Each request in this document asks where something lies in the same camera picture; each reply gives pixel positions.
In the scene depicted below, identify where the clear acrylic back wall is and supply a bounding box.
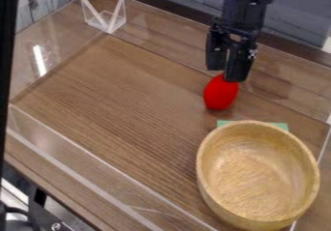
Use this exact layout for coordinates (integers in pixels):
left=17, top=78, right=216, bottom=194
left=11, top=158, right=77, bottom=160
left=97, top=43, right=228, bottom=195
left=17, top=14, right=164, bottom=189
left=114, top=0, right=331, bottom=122

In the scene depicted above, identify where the black cable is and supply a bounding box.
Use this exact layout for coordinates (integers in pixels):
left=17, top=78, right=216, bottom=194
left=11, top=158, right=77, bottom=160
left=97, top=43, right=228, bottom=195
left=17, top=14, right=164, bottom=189
left=4, top=205, right=41, bottom=231

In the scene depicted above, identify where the clear acrylic front wall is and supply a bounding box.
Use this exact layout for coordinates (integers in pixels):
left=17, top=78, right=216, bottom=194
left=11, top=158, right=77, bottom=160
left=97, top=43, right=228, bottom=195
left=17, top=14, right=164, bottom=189
left=6, top=105, right=218, bottom=231

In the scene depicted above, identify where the black vertical foreground post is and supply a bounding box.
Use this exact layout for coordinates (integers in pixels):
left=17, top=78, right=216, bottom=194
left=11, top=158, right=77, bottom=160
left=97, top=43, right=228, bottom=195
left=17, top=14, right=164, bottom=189
left=0, top=0, right=19, bottom=231

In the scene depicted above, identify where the black table leg clamp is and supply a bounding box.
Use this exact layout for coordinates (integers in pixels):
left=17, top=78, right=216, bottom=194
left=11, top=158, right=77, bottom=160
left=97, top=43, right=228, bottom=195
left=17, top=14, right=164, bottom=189
left=29, top=188, right=74, bottom=231

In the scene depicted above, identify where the red plush strawberry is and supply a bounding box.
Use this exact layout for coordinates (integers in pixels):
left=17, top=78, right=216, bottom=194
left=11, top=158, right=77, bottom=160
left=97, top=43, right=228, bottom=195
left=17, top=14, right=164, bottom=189
left=203, top=74, right=239, bottom=110

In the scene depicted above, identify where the clear acrylic left wall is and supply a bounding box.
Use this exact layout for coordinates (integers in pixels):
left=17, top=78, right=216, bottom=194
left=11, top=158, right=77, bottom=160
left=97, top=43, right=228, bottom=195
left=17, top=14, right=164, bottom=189
left=11, top=0, right=105, bottom=105

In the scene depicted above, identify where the wooden bowl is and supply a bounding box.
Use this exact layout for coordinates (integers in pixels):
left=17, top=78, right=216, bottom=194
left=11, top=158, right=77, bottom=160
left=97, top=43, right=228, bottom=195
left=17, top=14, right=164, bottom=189
left=196, top=120, right=321, bottom=231

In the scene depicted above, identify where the clear acrylic corner bracket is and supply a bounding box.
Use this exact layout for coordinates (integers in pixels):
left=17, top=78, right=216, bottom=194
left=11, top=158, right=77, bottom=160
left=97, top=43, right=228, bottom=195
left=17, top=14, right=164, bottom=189
left=81, top=0, right=128, bottom=34

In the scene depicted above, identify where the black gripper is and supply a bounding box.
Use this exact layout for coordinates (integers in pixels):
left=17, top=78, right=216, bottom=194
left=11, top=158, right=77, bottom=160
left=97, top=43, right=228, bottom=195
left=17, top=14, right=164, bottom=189
left=205, top=17, right=258, bottom=82

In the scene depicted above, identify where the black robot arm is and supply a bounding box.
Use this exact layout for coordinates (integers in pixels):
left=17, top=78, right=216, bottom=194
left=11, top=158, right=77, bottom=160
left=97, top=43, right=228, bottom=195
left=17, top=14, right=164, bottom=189
left=205, top=0, right=275, bottom=82

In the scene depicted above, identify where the clear acrylic wall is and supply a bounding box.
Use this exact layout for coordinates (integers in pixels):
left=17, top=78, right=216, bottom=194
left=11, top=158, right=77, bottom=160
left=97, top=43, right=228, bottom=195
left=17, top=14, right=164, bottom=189
left=11, top=0, right=105, bottom=105
left=114, top=0, right=331, bottom=122
left=6, top=105, right=218, bottom=231

